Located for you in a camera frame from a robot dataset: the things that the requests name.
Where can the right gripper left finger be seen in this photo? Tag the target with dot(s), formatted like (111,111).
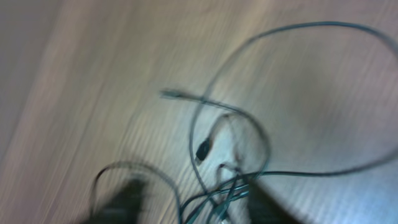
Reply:
(124,207)

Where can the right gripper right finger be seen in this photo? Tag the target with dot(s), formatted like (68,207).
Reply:
(263,209)

